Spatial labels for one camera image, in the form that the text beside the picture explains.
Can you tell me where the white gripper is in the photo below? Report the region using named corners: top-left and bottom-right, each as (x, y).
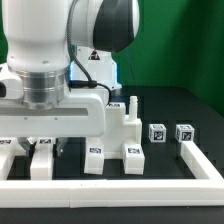
top-left (0, 66), bottom-right (110, 157)

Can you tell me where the white chair backrest part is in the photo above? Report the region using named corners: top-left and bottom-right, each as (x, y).
top-left (0, 137), bottom-right (56, 181)

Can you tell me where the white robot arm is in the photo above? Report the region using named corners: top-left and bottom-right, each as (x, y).
top-left (0, 0), bottom-right (140, 153)

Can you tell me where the white U-shaped obstacle fence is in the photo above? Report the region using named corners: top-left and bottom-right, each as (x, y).
top-left (0, 142), bottom-right (224, 208)

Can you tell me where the grey braided cable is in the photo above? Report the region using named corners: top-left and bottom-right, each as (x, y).
top-left (65, 0), bottom-right (114, 101)

